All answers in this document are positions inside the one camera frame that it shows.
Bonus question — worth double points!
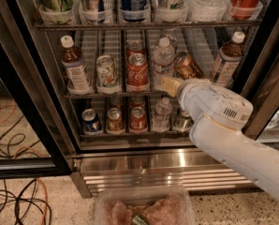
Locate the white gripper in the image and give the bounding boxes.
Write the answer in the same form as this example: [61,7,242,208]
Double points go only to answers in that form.
[160,76,253,129]

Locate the orange soda can shelf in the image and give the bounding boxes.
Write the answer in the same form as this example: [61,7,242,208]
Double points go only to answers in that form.
[174,52,204,80]

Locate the clear water bottle shelf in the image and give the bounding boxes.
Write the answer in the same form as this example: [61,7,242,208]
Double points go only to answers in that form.
[153,37,175,90]

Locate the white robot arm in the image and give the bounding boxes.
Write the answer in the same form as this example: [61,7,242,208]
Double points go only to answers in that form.
[160,76,279,201]

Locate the red cola can front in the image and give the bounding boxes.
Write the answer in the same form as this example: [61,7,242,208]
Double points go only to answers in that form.
[127,53,148,86]

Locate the red can bottom shelf behind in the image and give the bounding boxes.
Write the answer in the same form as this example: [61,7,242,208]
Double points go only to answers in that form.
[130,96,145,108]

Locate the green silver can bottom shelf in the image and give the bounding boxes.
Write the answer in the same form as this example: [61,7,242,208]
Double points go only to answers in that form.
[173,108,193,131]

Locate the small water bottle bottom shelf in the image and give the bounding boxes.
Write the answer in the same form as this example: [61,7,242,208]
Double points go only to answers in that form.
[152,97,172,132]

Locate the red can bottom shelf front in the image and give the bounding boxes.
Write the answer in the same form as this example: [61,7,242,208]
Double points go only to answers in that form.
[130,106,147,130]

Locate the red cola can behind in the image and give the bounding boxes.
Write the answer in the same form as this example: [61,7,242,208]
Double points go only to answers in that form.
[126,40,145,57]

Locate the gold can bottom shelf behind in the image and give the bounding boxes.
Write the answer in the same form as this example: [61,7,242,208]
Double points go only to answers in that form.
[110,97,124,110]

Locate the gold can shelf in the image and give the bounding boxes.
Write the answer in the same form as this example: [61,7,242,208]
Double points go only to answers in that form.
[107,108,125,131]
[110,97,124,110]

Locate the white green soda can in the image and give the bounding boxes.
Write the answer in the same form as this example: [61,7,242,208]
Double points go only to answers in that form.
[96,54,118,88]

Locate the gold can bottom shelf front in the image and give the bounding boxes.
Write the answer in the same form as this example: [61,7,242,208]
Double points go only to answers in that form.
[107,108,125,131]

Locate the blue can bottom shelf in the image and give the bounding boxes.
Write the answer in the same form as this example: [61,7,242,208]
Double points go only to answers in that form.
[81,109,102,134]

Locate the large water bottle top shelf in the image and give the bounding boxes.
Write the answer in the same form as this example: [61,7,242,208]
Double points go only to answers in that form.
[190,0,226,22]

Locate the right glass fridge door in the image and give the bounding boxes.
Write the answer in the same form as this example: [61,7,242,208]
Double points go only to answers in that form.
[242,5,279,150]

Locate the glass fridge door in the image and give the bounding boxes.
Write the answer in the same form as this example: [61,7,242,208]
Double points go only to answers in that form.
[242,5,279,150]
[0,0,74,179]

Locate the red cola can top shelf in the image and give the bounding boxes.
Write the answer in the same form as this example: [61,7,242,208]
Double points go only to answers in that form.
[229,0,259,20]

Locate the stainless steel fridge base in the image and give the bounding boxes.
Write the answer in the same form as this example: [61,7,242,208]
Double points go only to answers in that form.
[70,147,253,198]

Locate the left glass fridge door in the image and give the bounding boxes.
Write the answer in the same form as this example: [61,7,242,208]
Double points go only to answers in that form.
[0,0,74,179]

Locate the right brown tea bottle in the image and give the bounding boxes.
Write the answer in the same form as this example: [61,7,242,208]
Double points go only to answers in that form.
[210,31,245,85]

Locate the brown tea bottle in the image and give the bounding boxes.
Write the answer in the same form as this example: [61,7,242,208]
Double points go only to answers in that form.
[210,31,245,85]
[61,36,90,90]

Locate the left brown tea bottle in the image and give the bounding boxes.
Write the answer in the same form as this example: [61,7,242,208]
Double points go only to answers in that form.
[61,36,90,90]

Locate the clear plastic food container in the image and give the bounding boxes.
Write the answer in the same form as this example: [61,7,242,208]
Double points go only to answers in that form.
[95,186,196,225]

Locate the top wire shelf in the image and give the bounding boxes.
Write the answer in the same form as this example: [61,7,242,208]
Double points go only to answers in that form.
[36,20,262,32]

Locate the wire shelf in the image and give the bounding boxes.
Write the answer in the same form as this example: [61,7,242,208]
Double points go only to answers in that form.
[36,20,262,32]
[65,90,173,99]

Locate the middle wire shelf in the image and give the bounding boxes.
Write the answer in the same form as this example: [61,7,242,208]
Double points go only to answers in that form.
[65,90,173,99]

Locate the black and orange floor cables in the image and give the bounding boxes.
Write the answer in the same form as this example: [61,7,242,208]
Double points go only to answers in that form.
[0,177,52,225]

